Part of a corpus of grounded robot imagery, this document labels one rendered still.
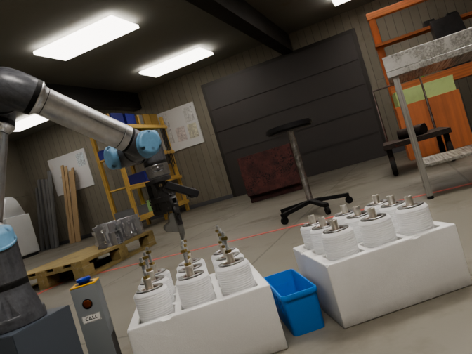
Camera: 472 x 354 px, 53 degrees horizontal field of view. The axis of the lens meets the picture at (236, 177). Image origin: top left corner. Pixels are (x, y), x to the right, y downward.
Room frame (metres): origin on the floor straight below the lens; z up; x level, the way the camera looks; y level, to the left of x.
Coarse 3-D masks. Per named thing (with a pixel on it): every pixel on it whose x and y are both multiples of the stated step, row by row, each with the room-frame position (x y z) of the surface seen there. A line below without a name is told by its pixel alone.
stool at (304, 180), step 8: (304, 120) 3.61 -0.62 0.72; (280, 128) 3.59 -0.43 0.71; (288, 128) 3.58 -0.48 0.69; (296, 128) 3.67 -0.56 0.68; (272, 136) 3.84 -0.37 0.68; (288, 136) 3.76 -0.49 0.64; (296, 144) 3.75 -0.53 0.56; (296, 152) 3.74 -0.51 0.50; (296, 160) 3.74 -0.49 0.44; (304, 176) 3.74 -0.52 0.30; (304, 184) 3.74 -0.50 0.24; (312, 200) 3.70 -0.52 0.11; (320, 200) 3.73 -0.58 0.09; (352, 200) 3.72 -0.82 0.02; (288, 208) 3.89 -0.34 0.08; (296, 208) 3.66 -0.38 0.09; (328, 208) 3.46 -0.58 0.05
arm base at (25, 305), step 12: (0, 288) 1.04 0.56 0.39; (12, 288) 1.06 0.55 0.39; (24, 288) 1.08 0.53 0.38; (0, 300) 1.04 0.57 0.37; (12, 300) 1.05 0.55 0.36; (24, 300) 1.06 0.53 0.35; (36, 300) 1.09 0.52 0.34; (0, 312) 1.03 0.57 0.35; (12, 312) 1.04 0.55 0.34; (24, 312) 1.05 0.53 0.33; (36, 312) 1.07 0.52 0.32; (0, 324) 1.02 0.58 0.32; (12, 324) 1.03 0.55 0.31; (24, 324) 1.04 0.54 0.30
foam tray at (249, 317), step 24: (216, 288) 1.40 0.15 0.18; (264, 288) 1.26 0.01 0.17; (192, 312) 1.24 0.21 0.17; (216, 312) 1.25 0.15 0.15; (240, 312) 1.25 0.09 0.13; (264, 312) 1.26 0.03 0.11; (144, 336) 1.23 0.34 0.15; (168, 336) 1.23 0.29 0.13; (192, 336) 1.24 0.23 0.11; (216, 336) 1.25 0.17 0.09; (240, 336) 1.25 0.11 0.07; (264, 336) 1.26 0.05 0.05
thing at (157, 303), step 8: (160, 288) 1.28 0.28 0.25; (136, 296) 1.27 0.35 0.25; (144, 296) 1.26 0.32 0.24; (152, 296) 1.26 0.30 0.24; (160, 296) 1.27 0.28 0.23; (168, 296) 1.29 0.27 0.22; (136, 304) 1.28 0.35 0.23; (144, 304) 1.26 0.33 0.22; (152, 304) 1.26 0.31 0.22; (160, 304) 1.27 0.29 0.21; (168, 304) 1.28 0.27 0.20; (144, 312) 1.26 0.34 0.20; (152, 312) 1.26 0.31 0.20; (160, 312) 1.26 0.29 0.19; (168, 312) 1.28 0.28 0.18; (144, 320) 1.27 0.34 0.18
